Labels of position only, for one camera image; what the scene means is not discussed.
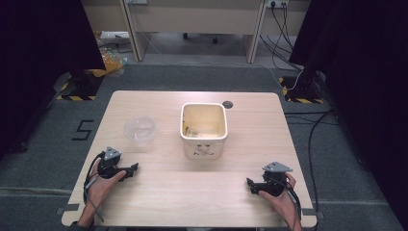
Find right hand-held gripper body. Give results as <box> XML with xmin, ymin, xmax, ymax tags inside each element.
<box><xmin>255</xmin><ymin>161</ymin><xmax>293</xmax><ymax>197</ymax></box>

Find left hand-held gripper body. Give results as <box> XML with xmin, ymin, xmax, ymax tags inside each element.
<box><xmin>97</xmin><ymin>146</ymin><xmax>130</xmax><ymax>180</ymax></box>

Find clear plastic cup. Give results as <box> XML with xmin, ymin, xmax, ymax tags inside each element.
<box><xmin>123</xmin><ymin>115</ymin><xmax>158</xmax><ymax>146</ymax></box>

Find white square bin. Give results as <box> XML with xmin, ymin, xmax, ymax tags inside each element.
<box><xmin>179</xmin><ymin>102</ymin><xmax>229</xmax><ymax>161</ymax></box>

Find person's right hand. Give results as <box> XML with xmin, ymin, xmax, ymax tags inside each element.
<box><xmin>257</xmin><ymin>172</ymin><xmax>298</xmax><ymax>222</ymax></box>

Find person's left hand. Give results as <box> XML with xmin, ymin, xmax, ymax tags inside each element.
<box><xmin>85</xmin><ymin>159</ymin><xmax>127</xmax><ymax>208</ymax></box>

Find stand base with striped tape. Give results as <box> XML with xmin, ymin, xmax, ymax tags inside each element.
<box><xmin>278</xmin><ymin>70</ymin><xmax>325</xmax><ymax>105</ymax></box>
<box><xmin>55</xmin><ymin>68</ymin><xmax>106</xmax><ymax>102</ymax></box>

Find yellow plastic bag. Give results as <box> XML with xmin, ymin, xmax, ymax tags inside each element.
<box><xmin>92</xmin><ymin>47</ymin><xmax>129</xmax><ymax>79</ymax></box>

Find dark curtain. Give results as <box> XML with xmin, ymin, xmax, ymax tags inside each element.
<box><xmin>288</xmin><ymin>0</ymin><xmax>408</xmax><ymax>231</ymax></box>
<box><xmin>0</xmin><ymin>0</ymin><xmax>108</xmax><ymax>159</ymax></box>

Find beige desk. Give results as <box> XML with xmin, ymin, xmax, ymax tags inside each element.
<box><xmin>80</xmin><ymin>0</ymin><xmax>312</xmax><ymax>64</ymax></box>

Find right hand-held gripper cable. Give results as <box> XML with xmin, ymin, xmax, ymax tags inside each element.
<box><xmin>284</xmin><ymin>178</ymin><xmax>303</xmax><ymax>231</ymax></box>

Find hand-held gripper cable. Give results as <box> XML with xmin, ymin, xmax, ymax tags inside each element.
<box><xmin>284</xmin><ymin>178</ymin><xmax>303</xmax><ymax>231</ymax></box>
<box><xmin>82</xmin><ymin>151</ymin><xmax>106</xmax><ymax>223</ymax></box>

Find left hand-held gripper cable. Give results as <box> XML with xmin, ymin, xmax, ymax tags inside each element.
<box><xmin>82</xmin><ymin>151</ymin><xmax>106</xmax><ymax>223</ymax></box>

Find black floor cable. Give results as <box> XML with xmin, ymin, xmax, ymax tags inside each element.
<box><xmin>283</xmin><ymin>108</ymin><xmax>342</xmax><ymax>213</ymax></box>

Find black hanging cables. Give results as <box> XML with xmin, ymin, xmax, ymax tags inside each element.
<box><xmin>259</xmin><ymin>2</ymin><xmax>305</xmax><ymax>71</ymax></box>

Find white wall socket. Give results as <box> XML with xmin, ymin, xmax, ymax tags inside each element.
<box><xmin>267</xmin><ymin>0</ymin><xmax>289</xmax><ymax>9</ymax></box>

